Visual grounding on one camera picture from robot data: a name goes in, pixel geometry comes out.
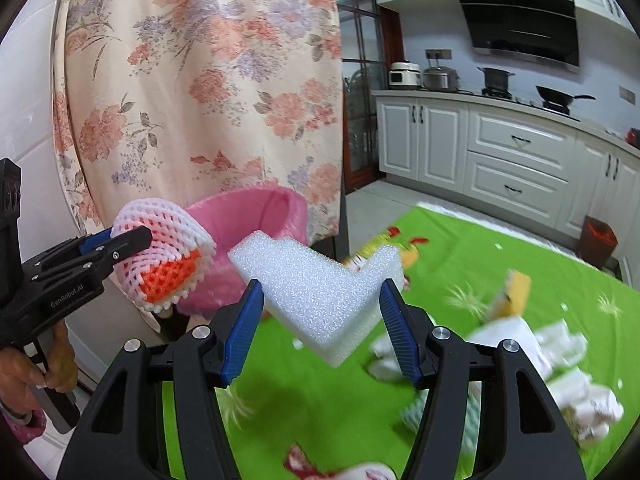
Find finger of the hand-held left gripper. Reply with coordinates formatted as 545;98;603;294
30;226;153;291
22;227;117;273

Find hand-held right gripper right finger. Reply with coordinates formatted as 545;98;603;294
378;280;587;480

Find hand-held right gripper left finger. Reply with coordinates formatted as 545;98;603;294
56;279;266;480

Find foam fruit net orange core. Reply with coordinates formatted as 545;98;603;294
112;199;217;310

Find green striped white foam net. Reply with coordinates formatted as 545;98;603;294
400;390;481;456

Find white angled foam block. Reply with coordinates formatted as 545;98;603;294
227;230;405;368

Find white tissue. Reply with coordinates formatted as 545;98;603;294
470;317;551;391

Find waste bin with pink liner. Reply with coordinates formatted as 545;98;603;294
135;185;308;341

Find yellow sponge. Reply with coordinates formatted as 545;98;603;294
487;269;532;321

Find small white foam block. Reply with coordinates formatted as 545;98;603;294
530;322;590;378

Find person's left hand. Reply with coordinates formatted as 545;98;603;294
0;320;79;413

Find green cartoon printed tablecloth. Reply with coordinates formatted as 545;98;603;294
162;202;640;480

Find white refrigerator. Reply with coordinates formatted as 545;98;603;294
0;0;166;386

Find floral curtain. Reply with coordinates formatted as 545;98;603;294
52;0;346;261

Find white lower kitchen cabinets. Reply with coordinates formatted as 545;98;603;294
372;90;640;281

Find small red floor bin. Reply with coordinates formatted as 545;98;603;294
580;215;617;268

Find wooden framed glass door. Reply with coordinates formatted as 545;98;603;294
330;0;406;193

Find white rice cooker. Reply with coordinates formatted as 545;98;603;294
389;61;421;90

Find steel pressure cooker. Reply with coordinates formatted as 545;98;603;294
422;57;460;93

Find gas stove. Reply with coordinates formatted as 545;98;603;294
480;87;581;121

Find black stockpot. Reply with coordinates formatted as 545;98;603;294
477;66;516;93

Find black wok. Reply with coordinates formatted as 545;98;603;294
536;85;597;111

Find beige kitchen countertop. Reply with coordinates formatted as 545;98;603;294
374;87;640;161

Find black range hood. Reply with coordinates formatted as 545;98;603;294
452;0;581;73

